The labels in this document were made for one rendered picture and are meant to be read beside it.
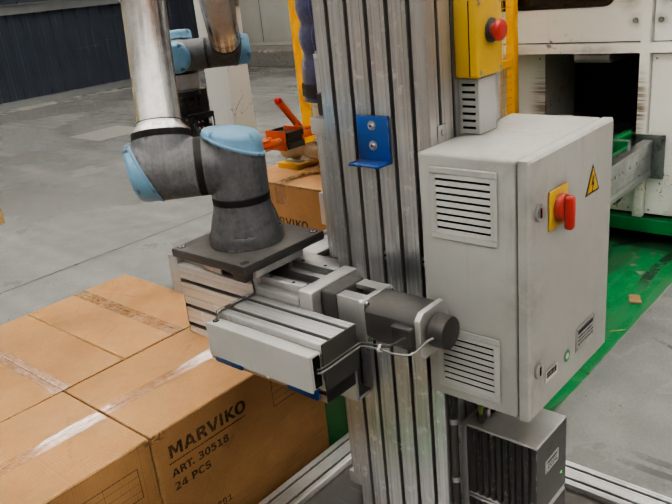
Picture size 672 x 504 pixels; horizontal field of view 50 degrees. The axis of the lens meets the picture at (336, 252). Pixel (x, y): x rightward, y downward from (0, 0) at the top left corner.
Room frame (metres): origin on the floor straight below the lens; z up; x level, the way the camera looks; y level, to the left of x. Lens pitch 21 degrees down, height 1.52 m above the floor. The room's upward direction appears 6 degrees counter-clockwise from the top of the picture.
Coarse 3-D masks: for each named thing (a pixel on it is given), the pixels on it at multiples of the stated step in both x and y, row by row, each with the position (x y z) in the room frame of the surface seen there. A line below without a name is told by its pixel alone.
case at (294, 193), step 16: (272, 176) 2.23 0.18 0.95; (288, 176) 2.21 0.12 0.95; (304, 176) 2.19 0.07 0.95; (320, 176) 2.17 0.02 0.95; (272, 192) 2.16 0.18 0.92; (288, 192) 2.11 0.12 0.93; (304, 192) 2.06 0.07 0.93; (288, 208) 2.12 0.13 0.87; (304, 208) 2.07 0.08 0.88; (304, 224) 2.07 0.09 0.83; (320, 224) 2.02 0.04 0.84
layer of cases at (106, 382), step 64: (64, 320) 2.19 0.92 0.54; (128, 320) 2.14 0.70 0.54; (0, 384) 1.80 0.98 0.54; (64, 384) 1.76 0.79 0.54; (128, 384) 1.72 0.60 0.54; (192, 384) 1.69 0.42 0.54; (256, 384) 1.71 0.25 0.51; (0, 448) 1.48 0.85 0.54; (64, 448) 1.45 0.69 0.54; (128, 448) 1.42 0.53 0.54; (192, 448) 1.54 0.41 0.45; (256, 448) 1.68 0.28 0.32; (320, 448) 1.86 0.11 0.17
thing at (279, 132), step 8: (280, 128) 2.23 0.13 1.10; (288, 128) 2.22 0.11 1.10; (296, 128) 2.20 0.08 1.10; (272, 136) 2.16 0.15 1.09; (280, 136) 2.14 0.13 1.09; (288, 136) 2.13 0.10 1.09; (296, 136) 2.16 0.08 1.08; (288, 144) 2.13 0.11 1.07; (296, 144) 2.15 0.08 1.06; (304, 144) 2.17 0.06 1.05
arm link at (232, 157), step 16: (208, 128) 1.39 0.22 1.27; (224, 128) 1.40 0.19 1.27; (240, 128) 1.40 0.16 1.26; (208, 144) 1.35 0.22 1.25; (224, 144) 1.34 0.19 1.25; (240, 144) 1.34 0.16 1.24; (256, 144) 1.36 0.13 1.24; (208, 160) 1.34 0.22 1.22; (224, 160) 1.33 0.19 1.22; (240, 160) 1.34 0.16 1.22; (256, 160) 1.35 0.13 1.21; (208, 176) 1.33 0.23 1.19; (224, 176) 1.33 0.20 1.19; (240, 176) 1.34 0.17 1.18; (256, 176) 1.35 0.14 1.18; (208, 192) 1.35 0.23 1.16; (224, 192) 1.34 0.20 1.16; (240, 192) 1.33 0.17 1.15; (256, 192) 1.35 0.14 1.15
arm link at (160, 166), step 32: (128, 0) 1.46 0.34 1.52; (160, 0) 1.47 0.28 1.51; (128, 32) 1.44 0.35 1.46; (160, 32) 1.44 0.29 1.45; (160, 64) 1.42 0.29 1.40; (160, 96) 1.39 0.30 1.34; (160, 128) 1.35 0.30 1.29; (128, 160) 1.33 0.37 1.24; (160, 160) 1.33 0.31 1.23; (192, 160) 1.33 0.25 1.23; (160, 192) 1.33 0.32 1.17; (192, 192) 1.34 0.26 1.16
